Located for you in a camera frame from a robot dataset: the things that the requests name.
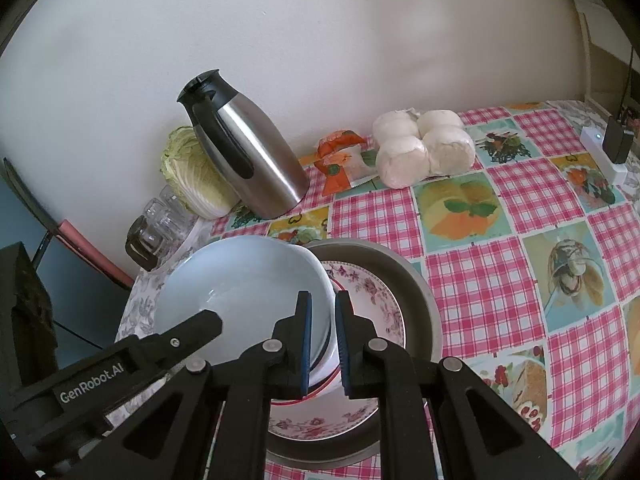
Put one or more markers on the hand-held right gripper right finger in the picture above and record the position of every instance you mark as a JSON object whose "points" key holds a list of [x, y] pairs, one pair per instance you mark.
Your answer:
{"points": [[342, 345]]}

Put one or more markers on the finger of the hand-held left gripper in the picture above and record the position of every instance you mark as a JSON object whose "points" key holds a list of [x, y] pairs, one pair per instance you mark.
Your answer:
{"points": [[130, 365]]}

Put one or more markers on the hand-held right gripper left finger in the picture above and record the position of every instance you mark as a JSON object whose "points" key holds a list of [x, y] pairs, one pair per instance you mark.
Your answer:
{"points": [[306, 340]]}

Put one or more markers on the pink floral round plate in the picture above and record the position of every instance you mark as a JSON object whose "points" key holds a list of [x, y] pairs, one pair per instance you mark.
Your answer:
{"points": [[370, 295]]}

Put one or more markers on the large light blue bowl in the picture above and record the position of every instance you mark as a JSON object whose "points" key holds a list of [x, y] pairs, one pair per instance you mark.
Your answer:
{"points": [[240, 285]]}

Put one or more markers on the stainless steel plate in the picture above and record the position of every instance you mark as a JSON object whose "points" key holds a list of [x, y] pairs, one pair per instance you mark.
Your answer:
{"points": [[400, 270]]}

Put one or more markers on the pink board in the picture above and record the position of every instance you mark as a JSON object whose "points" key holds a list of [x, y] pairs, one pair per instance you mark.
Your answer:
{"points": [[95, 255]]}

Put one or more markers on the dark glass holder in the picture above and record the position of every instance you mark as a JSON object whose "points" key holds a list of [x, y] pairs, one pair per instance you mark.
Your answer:
{"points": [[145, 261]]}

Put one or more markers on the pink checked tablecloth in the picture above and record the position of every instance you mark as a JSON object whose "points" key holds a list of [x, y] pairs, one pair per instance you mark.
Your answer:
{"points": [[475, 280]]}

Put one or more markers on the orange snack packet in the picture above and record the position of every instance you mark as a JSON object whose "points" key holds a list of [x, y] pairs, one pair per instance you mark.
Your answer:
{"points": [[340, 165]]}

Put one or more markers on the stainless steel thermos jug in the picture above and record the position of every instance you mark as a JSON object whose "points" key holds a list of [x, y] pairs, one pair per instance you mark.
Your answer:
{"points": [[260, 160]]}

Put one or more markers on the napa cabbage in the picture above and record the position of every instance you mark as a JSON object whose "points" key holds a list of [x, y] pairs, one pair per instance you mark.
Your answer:
{"points": [[195, 180]]}

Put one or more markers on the plastic bag of steamed buns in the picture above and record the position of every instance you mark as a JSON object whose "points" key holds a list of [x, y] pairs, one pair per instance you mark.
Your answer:
{"points": [[425, 145]]}

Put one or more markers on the white power strip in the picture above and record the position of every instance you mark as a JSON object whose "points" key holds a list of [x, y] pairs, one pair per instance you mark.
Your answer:
{"points": [[595, 147]]}

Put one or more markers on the black charger adapter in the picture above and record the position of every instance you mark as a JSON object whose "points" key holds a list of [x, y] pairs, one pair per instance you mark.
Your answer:
{"points": [[617, 142]]}

